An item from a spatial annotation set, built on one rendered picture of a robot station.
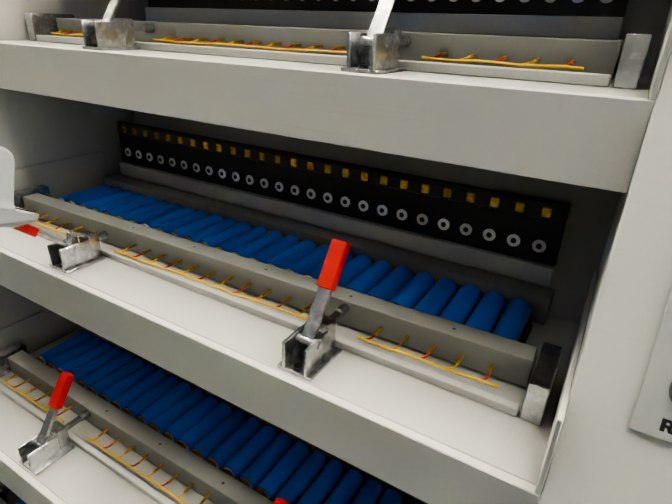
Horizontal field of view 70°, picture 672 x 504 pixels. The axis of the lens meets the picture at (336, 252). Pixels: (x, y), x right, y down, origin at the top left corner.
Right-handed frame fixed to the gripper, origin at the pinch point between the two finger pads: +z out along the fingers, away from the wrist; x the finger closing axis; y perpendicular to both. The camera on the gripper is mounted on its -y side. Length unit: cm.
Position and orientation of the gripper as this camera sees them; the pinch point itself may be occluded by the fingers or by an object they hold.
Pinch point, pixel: (13, 220)
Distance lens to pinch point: 48.3
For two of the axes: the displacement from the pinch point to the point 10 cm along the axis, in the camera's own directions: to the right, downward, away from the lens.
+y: 2.9, -9.6, 0.2
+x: -8.6, -2.5, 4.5
